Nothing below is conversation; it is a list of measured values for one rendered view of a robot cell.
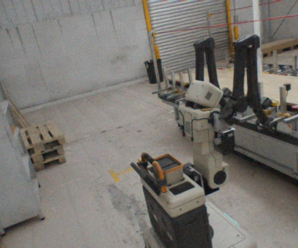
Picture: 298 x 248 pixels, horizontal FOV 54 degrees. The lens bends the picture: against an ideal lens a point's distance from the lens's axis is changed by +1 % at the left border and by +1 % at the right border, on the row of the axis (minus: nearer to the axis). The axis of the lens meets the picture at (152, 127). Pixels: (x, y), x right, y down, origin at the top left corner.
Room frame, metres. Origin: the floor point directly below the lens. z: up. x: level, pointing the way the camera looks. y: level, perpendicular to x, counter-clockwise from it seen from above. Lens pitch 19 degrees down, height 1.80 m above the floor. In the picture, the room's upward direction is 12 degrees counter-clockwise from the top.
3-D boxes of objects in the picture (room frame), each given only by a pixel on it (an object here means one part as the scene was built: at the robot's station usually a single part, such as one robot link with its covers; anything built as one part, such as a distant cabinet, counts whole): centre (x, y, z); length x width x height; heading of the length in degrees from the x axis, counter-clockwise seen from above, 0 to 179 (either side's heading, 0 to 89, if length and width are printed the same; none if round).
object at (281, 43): (10.22, -4.41, 0.23); 2.41 x 0.77 x 0.17; 111
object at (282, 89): (2.33, -1.13, 0.87); 0.04 x 0.04 x 0.48; 20
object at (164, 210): (1.75, -0.07, 0.59); 0.55 x 0.34 x 0.83; 19
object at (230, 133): (1.88, -0.43, 0.99); 0.28 x 0.16 x 0.22; 19
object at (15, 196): (3.17, 1.73, 0.78); 0.90 x 0.45 x 1.55; 20
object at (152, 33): (4.75, -0.29, 1.20); 0.15 x 0.12 x 1.00; 20
